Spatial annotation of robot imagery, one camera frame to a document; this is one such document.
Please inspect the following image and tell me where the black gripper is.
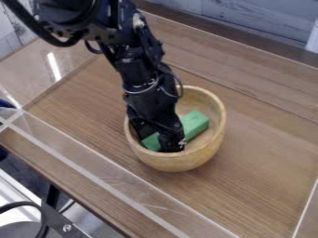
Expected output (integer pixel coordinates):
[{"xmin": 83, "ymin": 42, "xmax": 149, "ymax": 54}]
[{"xmin": 125, "ymin": 63, "xmax": 186, "ymax": 152}]

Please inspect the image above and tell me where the green rectangular block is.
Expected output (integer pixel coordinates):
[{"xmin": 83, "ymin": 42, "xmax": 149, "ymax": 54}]
[{"xmin": 141, "ymin": 110, "xmax": 210, "ymax": 152}]

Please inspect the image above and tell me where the brown wooden bowl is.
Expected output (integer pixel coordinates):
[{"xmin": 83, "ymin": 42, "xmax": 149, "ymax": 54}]
[{"xmin": 125, "ymin": 86, "xmax": 226, "ymax": 172}]

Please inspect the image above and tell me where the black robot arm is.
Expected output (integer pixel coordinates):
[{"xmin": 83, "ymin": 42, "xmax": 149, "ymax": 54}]
[{"xmin": 2, "ymin": 0, "xmax": 186, "ymax": 152}]

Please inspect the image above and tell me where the blue object at left edge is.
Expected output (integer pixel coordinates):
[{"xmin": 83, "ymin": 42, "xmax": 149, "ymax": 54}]
[{"xmin": 0, "ymin": 99, "xmax": 15, "ymax": 108}]

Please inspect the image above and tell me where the white object at right edge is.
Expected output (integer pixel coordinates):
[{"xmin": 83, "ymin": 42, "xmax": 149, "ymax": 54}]
[{"xmin": 307, "ymin": 19, "xmax": 318, "ymax": 54}]

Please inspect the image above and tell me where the clear acrylic enclosure wall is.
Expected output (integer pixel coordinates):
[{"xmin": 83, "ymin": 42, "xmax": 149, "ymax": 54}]
[{"xmin": 0, "ymin": 36, "xmax": 318, "ymax": 238}]

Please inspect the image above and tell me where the black metal bracket with screw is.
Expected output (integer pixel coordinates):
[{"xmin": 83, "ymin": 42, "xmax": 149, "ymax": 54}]
[{"xmin": 39, "ymin": 204, "xmax": 93, "ymax": 238}]

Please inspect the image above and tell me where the black cable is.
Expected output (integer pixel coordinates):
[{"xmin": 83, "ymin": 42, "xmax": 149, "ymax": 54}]
[{"xmin": 0, "ymin": 201, "xmax": 51, "ymax": 238}]

